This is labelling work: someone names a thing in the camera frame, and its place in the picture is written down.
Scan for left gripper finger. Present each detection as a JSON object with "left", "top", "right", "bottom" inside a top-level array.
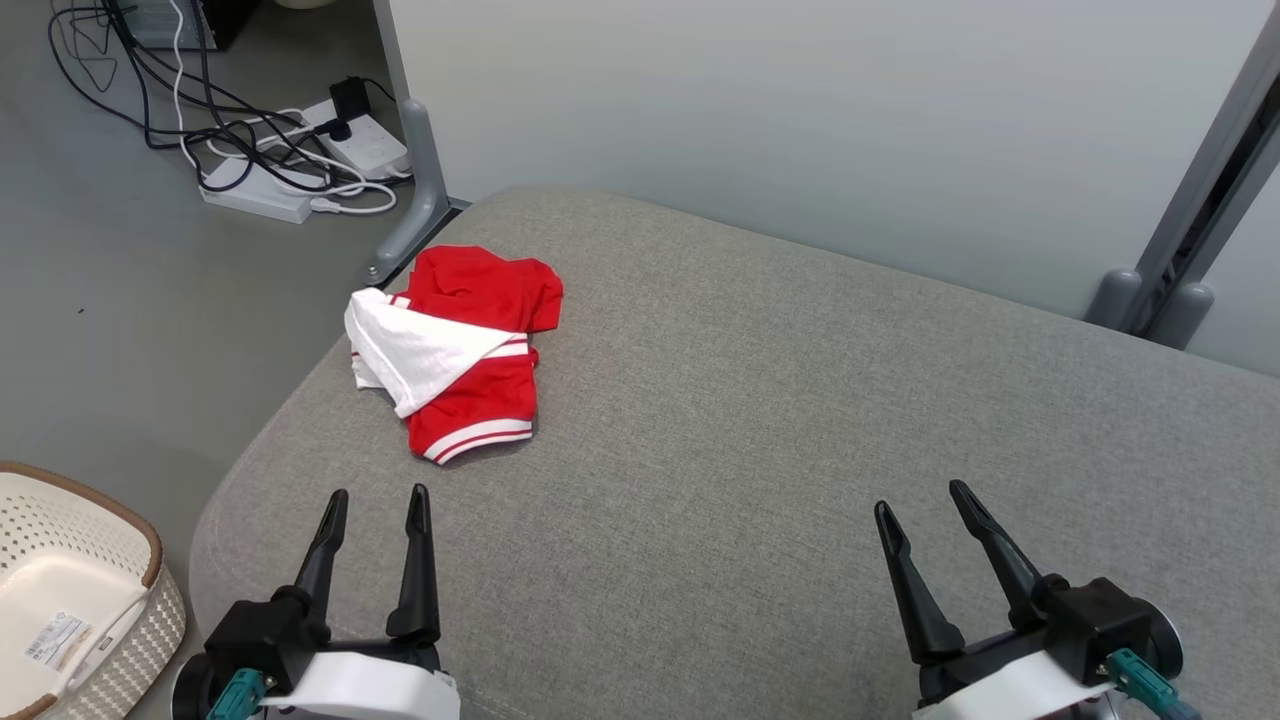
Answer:
[
  {"left": 386, "top": 484, "right": 442, "bottom": 643},
  {"left": 293, "top": 488, "right": 351, "bottom": 641}
]

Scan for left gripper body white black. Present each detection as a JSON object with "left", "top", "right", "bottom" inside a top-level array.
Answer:
[{"left": 258, "top": 635, "right": 461, "bottom": 720}]

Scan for white board with label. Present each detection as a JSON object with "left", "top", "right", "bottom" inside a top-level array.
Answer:
[{"left": 0, "top": 553, "right": 151, "bottom": 716}]

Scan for red basketball jersey number 23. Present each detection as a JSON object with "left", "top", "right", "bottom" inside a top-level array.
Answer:
[{"left": 344, "top": 245, "right": 564, "bottom": 466}]

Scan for white power strip with plugs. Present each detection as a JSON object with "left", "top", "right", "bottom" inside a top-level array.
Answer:
[{"left": 300, "top": 95, "right": 412, "bottom": 181}]

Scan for cream woven laundry basket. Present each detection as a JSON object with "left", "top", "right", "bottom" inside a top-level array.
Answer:
[{"left": 0, "top": 462, "right": 188, "bottom": 720}]

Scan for long white power strip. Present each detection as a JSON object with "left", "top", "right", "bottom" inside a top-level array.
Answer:
[{"left": 200, "top": 158, "right": 317, "bottom": 225}]

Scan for black computer case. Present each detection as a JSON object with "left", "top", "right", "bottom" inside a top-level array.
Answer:
[{"left": 125, "top": 0, "right": 263, "bottom": 53}]

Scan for right camera cable teal plug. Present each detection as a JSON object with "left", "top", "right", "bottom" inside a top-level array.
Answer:
[{"left": 1105, "top": 647, "right": 1206, "bottom": 720}]

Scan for grey partition post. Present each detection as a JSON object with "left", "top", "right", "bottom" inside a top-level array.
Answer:
[{"left": 1085, "top": 0, "right": 1280, "bottom": 351}]

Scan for thin white cable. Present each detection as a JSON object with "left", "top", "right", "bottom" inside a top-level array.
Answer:
[{"left": 170, "top": 0, "right": 206, "bottom": 173}]

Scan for black tangled cable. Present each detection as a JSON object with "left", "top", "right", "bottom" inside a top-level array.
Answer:
[{"left": 48, "top": 0, "right": 346, "bottom": 193}]

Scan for grey partition post angled foot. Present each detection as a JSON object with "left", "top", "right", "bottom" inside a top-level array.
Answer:
[{"left": 365, "top": 0, "right": 471, "bottom": 288}]

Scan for black power adapter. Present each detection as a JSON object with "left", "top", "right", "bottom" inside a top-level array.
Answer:
[{"left": 328, "top": 77, "right": 373, "bottom": 141}]

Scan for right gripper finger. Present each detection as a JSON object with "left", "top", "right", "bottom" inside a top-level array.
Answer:
[
  {"left": 874, "top": 500, "right": 967, "bottom": 666},
  {"left": 948, "top": 479, "right": 1048, "bottom": 631}
]

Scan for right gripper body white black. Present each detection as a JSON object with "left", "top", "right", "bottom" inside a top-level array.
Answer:
[{"left": 912, "top": 628, "right": 1116, "bottom": 720}]

